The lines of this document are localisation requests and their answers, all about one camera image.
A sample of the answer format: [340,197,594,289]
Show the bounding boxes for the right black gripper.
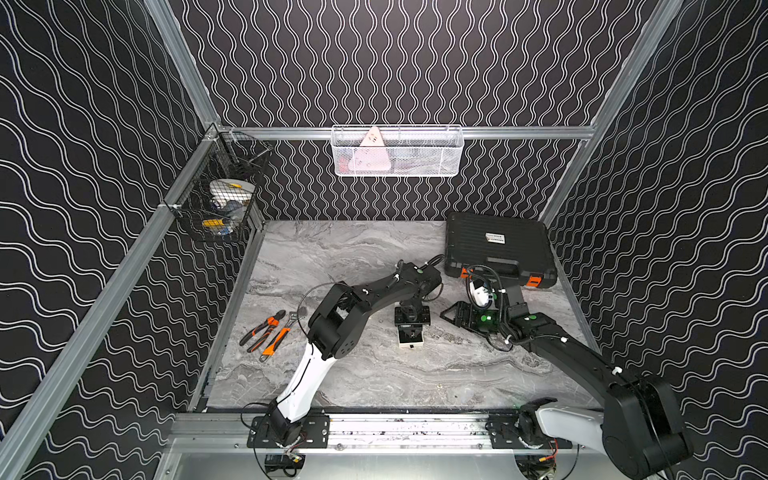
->
[439,301,507,334]

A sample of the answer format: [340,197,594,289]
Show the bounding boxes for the cream jewelry box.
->
[397,324,424,349]

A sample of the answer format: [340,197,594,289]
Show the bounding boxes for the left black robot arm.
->
[270,254,445,429]

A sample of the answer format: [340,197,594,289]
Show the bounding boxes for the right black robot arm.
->
[440,293,693,479]

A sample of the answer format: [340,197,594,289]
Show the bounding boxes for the black plastic tool case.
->
[444,212,557,289]

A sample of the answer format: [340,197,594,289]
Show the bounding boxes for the orange black pliers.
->
[239,310,286,353]

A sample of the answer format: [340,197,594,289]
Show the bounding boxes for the pink triangular card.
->
[348,126,392,174]

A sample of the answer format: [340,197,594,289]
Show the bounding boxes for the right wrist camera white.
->
[469,279,494,310]

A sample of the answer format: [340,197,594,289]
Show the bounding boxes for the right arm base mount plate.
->
[484,412,574,451]

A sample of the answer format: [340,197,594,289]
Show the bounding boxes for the orange handled adjustable wrench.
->
[259,307,306,363]

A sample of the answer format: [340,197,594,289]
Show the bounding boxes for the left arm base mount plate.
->
[247,412,331,449]

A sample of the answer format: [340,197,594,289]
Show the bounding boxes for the white wire wall basket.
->
[330,124,465,178]

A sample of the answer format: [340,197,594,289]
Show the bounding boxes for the black wire corner basket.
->
[171,132,275,244]

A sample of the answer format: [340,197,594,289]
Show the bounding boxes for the aluminium front rail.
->
[170,412,649,452]

